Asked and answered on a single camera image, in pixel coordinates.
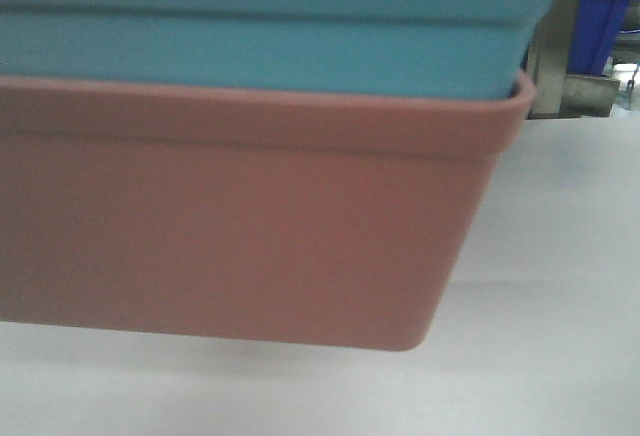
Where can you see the pink plastic box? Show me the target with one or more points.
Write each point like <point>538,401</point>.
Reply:
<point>281,216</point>

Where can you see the light blue plastic box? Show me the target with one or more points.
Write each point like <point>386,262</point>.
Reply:
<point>453,49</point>

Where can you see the blue bin far right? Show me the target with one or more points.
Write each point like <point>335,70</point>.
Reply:
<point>597,25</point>

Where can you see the stainless steel shelf frame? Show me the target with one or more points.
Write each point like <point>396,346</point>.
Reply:
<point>560,93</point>

